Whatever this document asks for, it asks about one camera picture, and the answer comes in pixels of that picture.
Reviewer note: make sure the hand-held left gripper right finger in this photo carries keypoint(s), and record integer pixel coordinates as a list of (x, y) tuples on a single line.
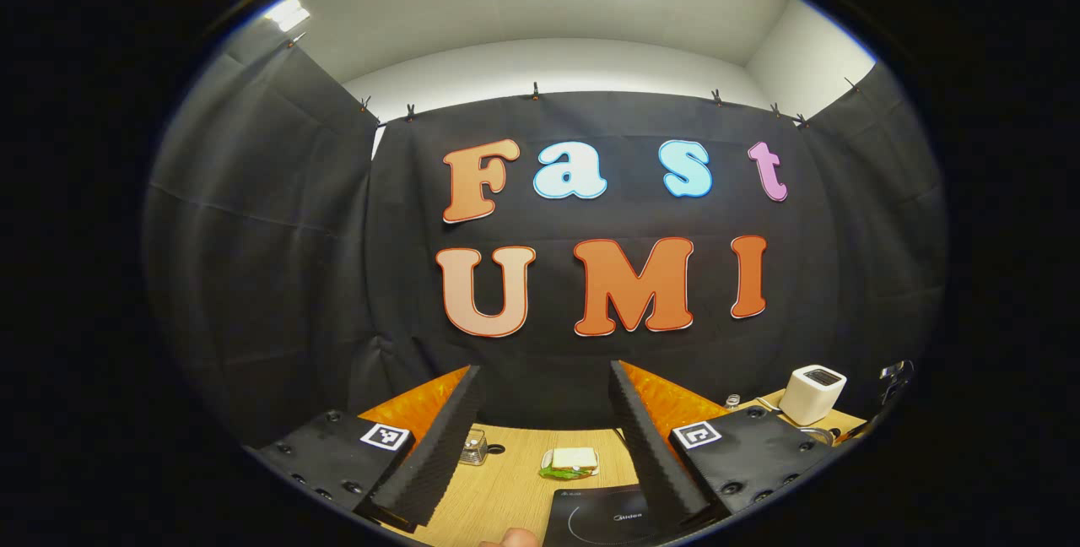
[(645, 446)]

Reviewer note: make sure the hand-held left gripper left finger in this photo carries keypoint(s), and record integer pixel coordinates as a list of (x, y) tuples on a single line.
[(447, 446)]

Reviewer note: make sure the black induction cooktop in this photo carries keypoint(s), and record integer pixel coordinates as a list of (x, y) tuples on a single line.
[(595, 517)]

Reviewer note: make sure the stainless steel pot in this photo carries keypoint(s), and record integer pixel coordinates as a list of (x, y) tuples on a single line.
[(817, 434)]

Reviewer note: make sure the white bread sandwich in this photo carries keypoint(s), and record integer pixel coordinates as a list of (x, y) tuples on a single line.
[(572, 460)]

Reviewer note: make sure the clear plastic water bottle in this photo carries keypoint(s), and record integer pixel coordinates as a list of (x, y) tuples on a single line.
[(732, 401)]

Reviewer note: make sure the white toaster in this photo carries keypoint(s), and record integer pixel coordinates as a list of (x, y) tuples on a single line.
[(810, 399)]

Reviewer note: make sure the black backdrop cloth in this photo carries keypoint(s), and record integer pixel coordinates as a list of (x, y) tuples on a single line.
[(253, 277)]

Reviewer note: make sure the dark metallic object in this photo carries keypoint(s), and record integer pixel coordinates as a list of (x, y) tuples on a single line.
[(896, 376)]

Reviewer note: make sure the row of black cloth clips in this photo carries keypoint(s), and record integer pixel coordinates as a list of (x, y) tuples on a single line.
[(535, 91)]

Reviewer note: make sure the ceiling light panel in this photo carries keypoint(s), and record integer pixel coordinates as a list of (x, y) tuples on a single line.
[(288, 15)]

